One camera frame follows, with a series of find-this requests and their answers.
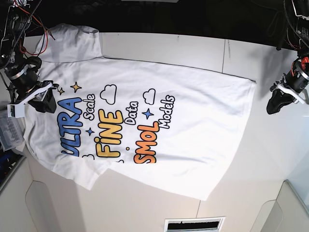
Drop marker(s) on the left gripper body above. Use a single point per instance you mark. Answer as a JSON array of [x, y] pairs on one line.
[[294, 82]]

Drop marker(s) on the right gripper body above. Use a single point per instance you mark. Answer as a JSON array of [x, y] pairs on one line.
[[24, 80]]

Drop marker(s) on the clear plastic parts box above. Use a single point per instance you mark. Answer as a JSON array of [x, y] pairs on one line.
[[11, 134]]

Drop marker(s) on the bin with blue cables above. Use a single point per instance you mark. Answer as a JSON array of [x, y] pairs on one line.
[[9, 163]]

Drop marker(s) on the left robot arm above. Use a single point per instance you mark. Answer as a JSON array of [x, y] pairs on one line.
[[295, 33]]

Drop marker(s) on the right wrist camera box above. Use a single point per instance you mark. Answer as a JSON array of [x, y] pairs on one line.
[[16, 110]]

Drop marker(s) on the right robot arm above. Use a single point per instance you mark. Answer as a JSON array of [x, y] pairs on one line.
[[18, 65]]

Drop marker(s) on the white printed t-shirt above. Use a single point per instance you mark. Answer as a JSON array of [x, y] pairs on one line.
[[171, 127]]

